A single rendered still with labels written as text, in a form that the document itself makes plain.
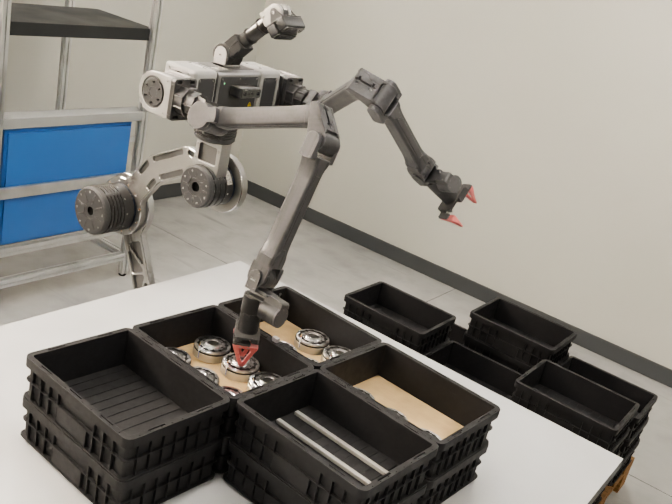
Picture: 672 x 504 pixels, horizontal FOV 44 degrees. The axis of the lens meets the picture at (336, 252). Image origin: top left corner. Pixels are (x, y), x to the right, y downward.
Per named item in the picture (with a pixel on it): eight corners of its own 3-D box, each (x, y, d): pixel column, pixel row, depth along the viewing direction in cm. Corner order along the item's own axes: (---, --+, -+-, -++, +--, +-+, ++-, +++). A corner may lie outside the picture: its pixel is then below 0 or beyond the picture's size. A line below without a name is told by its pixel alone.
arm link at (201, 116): (347, 105, 213) (327, 95, 205) (341, 157, 213) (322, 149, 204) (211, 109, 236) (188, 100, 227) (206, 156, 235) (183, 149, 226)
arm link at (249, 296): (254, 284, 219) (240, 289, 214) (274, 295, 215) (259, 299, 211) (250, 307, 221) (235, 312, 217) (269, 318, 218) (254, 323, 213)
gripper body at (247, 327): (258, 328, 225) (263, 304, 222) (258, 346, 216) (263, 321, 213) (234, 324, 224) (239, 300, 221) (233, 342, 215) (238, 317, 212)
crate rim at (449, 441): (315, 375, 216) (317, 367, 215) (382, 348, 239) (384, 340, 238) (439, 454, 194) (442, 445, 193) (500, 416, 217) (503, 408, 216)
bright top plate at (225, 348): (186, 343, 227) (187, 341, 227) (212, 333, 235) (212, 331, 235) (213, 358, 222) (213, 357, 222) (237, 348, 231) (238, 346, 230)
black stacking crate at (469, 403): (309, 406, 219) (317, 369, 215) (375, 377, 242) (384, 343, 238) (429, 486, 198) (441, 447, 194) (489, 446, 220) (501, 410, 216)
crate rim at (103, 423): (22, 363, 192) (23, 354, 191) (128, 334, 215) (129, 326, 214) (126, 451, 170) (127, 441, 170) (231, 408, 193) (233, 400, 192)
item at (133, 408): (20, 398, 196) (24, 356, 192) (123, 366, 218) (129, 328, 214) (120, 488, 174) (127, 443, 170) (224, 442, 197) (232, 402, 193)
